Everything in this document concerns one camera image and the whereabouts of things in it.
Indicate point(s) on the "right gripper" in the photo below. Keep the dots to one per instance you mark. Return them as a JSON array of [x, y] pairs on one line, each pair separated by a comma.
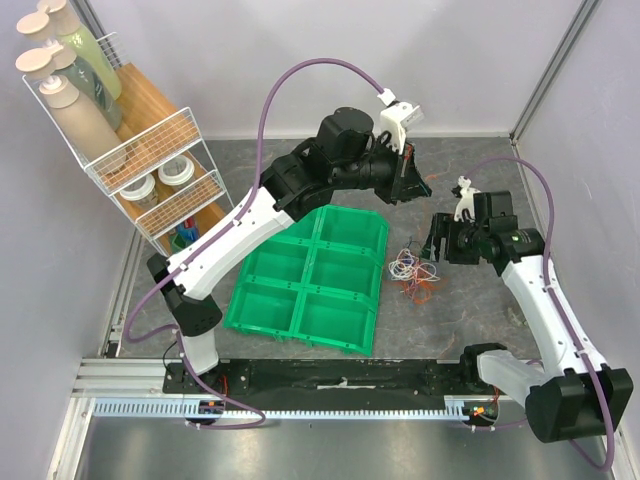
[[447, 239]]

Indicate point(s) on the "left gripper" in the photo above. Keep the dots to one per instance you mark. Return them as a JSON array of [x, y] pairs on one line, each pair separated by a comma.
[[407, 183]]

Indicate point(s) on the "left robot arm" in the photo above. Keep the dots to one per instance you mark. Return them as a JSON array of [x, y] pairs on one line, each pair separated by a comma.
[[350, 151]]

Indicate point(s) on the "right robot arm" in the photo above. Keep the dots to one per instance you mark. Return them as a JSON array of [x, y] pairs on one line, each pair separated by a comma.
[[574, 393]]

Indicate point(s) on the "green compartment tray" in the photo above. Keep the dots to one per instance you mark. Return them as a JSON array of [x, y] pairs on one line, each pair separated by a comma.
[[317, 282]]

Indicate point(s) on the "paper cup with lid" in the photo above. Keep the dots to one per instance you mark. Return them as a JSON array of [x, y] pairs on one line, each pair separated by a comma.
[[141, 193], [178, 172]]

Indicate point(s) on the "wooden shelf board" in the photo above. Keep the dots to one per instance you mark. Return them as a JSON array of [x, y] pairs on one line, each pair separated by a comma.
[[165, 150]]

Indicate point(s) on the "beige pump bottle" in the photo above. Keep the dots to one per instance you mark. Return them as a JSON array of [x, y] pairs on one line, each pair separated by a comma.
[[83, 124]]

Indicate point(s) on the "dark green pump bottle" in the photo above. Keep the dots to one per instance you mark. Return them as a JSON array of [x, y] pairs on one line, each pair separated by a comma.
[[51, 65]]

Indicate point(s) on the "light green bottle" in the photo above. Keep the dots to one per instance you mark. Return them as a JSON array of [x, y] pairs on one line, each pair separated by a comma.
[[56, 23]]

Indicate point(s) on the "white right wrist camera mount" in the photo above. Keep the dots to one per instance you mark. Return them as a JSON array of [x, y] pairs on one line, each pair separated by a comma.
[[464, 192]]

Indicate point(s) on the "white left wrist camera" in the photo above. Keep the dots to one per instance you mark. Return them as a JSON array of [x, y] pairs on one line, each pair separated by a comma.
[[396, 119]]

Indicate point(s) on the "slotted cable duct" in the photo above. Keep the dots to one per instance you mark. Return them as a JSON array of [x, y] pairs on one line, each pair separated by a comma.
[[200, 409]]

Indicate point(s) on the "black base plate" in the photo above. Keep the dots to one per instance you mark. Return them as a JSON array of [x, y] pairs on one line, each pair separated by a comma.
[[252, 376]]

